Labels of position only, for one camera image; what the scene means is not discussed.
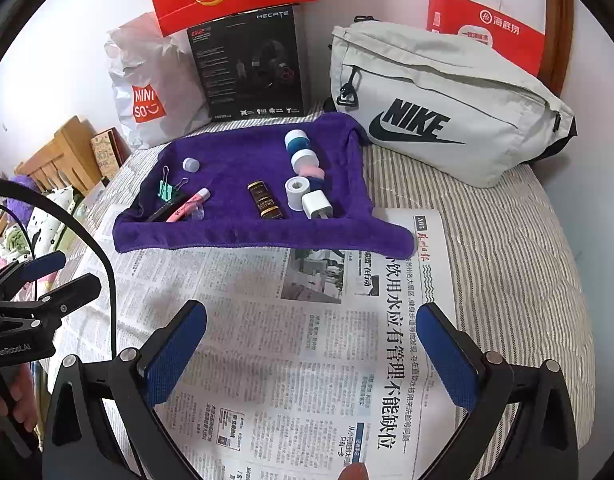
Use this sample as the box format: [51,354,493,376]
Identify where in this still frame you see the person's left hand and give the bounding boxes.
[0,365,38,428]

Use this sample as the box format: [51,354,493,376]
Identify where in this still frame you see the white dotted pillow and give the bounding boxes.
[24,185,78,246]

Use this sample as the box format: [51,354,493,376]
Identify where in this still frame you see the purple plush toy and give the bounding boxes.
[9,175,42,196]

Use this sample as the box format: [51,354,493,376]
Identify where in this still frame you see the mint green binder clip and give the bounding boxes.
[157,177,189,201]

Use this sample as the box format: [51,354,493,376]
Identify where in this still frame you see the purple towel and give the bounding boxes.
[112,111,415,256]

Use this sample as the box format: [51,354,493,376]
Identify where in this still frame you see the teal and white jar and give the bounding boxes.
[284,129,312,153]

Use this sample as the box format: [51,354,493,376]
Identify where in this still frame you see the patterned notebook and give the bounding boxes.
[90,129,132,178]

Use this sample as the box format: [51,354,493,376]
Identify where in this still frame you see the pink flashlight pen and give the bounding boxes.
[166,188,211,223]

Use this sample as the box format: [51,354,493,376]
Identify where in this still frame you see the black tube with script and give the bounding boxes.
[147,202,180,223]

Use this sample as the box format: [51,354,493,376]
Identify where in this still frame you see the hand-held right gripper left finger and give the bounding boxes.
[42,300,208,480]

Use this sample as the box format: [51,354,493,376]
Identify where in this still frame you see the grey waist bag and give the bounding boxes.
[327,16,578,188]

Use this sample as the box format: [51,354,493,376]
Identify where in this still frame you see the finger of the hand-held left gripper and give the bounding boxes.
[0,251,68,302]
[12,274,102,321]

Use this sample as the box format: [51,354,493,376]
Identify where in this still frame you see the newspaper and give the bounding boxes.
[47,195,460,480]

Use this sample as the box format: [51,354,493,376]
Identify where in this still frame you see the white tape roll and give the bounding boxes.
[285,176,312,212]

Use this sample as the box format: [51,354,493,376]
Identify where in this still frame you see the black headset box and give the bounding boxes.
[187,4,308,122]

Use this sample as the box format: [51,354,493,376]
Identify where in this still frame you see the dark wooden headboard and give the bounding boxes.
[547,0,575,96]

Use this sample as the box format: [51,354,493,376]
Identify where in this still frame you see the white charger plug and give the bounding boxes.
[301,190,334,221]

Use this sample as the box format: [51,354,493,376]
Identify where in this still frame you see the dark brown chocolate bar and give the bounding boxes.
[247,180,286,220]

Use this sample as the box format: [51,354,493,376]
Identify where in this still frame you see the red paper bag white handles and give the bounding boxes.
[427,0,546,78]

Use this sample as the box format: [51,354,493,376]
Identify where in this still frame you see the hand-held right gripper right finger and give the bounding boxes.
[416,302,580,480]

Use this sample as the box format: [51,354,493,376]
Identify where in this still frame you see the white plastic shopping bag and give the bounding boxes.
[104,11,212,150]

